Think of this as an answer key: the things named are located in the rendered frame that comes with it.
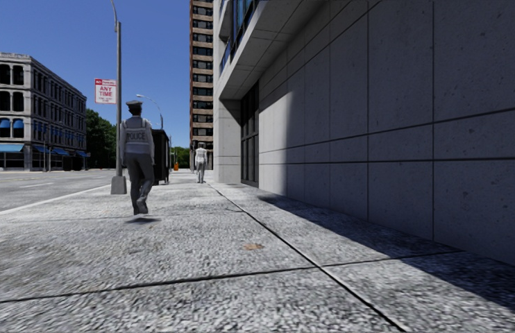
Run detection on grey stone building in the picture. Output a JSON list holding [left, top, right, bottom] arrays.
[[0, 51, 90, 172]]

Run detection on trees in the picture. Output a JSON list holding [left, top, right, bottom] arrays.
[[85, 108, 191, 170]]

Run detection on grey street lamp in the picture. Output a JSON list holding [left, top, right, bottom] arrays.
[[94, 0, 128, 196], [135, 94, 164, 130]]

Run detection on tan brick tower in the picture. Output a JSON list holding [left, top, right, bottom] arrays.
[[189, 0, 214, 171]]

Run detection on pale concrete building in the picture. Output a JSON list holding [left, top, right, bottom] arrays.
[[212, 0, 515, 268]]

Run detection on person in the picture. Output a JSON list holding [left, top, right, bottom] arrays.
[[119, 99, 156, 216], [194, 142, 209, 185]]

